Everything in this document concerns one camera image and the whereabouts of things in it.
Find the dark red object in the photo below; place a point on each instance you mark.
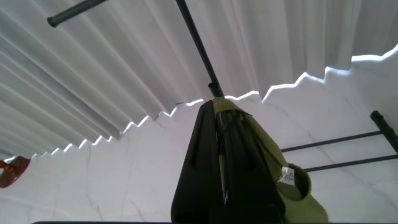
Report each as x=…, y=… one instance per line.
x=14, y=172

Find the white curtain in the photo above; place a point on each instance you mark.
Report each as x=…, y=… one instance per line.
x=124, y=62

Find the green t-shirt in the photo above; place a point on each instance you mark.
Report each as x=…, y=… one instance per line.
x=304, y=208

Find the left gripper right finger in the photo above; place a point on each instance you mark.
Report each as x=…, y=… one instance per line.
x=245, y=186

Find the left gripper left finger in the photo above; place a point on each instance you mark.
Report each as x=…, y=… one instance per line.
x=199, y=174

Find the black clothes rack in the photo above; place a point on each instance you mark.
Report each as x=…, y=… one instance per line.
x=202, y=49

